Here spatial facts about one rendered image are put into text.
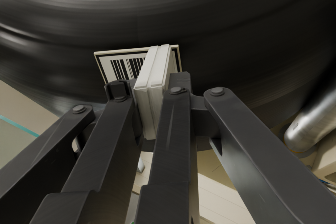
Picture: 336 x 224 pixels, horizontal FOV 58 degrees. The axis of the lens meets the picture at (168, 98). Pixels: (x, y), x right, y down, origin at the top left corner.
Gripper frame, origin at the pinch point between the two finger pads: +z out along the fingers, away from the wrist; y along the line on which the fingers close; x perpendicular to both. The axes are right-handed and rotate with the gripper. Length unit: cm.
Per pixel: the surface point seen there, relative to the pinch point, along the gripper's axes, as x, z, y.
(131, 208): -59, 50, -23
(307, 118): -14.1, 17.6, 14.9
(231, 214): -583, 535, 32
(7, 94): -106, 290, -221
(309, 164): -27.4, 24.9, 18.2
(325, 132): -16.3, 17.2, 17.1
